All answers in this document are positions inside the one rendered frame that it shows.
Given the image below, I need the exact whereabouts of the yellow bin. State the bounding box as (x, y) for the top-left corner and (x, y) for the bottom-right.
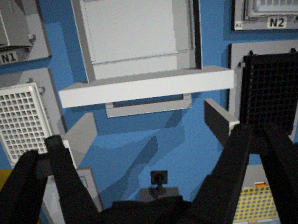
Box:
(0, 169), (43, 224)

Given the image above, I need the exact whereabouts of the blue bench mat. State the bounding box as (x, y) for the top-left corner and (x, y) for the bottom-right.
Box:
(0, 0), (298, 210)

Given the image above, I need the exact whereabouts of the grey push-button box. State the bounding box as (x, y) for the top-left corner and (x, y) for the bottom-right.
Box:
(140, 170), (180, 202)

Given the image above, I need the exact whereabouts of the black assay plate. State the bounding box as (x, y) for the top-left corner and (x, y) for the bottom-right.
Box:
(239, 53), (298, 135)

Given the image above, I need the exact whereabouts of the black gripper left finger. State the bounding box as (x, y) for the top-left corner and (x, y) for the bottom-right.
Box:
(0, 112), (106, 224)

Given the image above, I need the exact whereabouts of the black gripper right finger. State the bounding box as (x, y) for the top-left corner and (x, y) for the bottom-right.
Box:
(177, 98), (298, 224)

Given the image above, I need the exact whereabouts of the white multiwell assay plate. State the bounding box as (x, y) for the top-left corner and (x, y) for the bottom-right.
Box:
(249, 0), (298, 16)

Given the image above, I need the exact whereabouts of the white multi-well plate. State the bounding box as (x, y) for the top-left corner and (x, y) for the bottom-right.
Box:
(0, 82), (55, 163)

